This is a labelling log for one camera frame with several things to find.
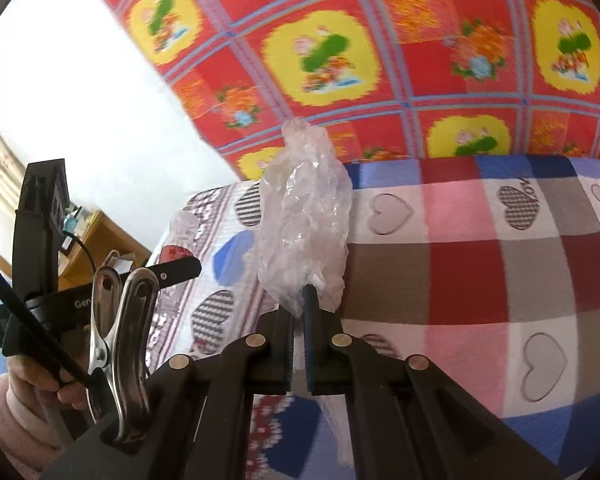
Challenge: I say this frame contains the silver spring clamp right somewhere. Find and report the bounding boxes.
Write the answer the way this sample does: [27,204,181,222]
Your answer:
[87,266,159,445]

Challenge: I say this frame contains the small clear bottle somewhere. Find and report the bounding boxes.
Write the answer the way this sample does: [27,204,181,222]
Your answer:
[158,210,200,314]

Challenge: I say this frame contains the person's left hand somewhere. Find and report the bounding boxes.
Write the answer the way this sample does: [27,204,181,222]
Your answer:
[6,356,87,411]

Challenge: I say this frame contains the silver spring clamp left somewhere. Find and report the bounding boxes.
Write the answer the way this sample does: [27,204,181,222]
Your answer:
[102,249,120,268]

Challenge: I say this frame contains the items on desk top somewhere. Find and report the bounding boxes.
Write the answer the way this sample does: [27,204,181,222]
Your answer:
[60,204,95,256]

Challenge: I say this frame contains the wooden desk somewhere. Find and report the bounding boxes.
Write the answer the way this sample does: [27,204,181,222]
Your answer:
[0,210,150,299]

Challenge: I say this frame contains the clear plastic packaging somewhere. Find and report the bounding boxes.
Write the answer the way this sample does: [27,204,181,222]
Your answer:
[258,118,353,318]

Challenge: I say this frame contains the silver spring clamp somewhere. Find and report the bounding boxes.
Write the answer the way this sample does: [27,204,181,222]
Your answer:
[102,249,120,268]
[87,266,159,445]

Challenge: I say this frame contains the red floral headboard cloth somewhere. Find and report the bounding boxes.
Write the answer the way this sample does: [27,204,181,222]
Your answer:
[102,0,600,180]

